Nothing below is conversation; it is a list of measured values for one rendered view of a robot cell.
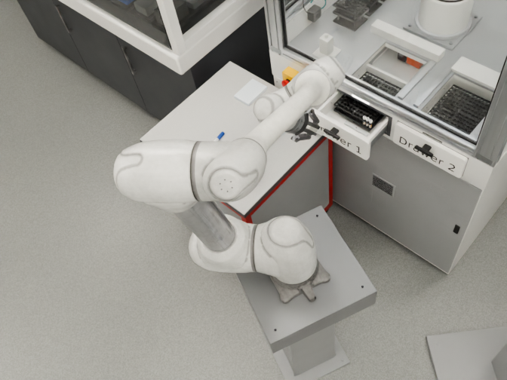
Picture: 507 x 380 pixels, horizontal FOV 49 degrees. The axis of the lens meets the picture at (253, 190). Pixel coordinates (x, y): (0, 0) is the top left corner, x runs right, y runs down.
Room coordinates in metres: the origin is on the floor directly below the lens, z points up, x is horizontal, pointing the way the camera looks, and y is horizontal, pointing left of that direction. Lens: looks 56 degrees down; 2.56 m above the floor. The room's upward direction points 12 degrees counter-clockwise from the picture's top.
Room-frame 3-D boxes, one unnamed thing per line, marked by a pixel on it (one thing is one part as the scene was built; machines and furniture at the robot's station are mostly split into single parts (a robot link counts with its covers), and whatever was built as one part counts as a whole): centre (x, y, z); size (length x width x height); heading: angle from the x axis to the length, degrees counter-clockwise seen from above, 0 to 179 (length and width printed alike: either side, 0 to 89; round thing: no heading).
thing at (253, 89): (1.72, -0.08, 0.77); 0.13 x 0.09 x 0.02; 129
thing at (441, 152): (1.14, -0.67, 0.87); 0.29 x 0.02 x 0.11; 38
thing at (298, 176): (1.53, 0.02, 0.38); 0.62 x 0.58 x 0.76; 38
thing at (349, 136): (1.31, -0.37, 0.87); 0.29 x 0.02 x 0.11; 38
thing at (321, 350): (0.79, -0.08, 0.38); 0.30 x 0.30 x 0.76; 14
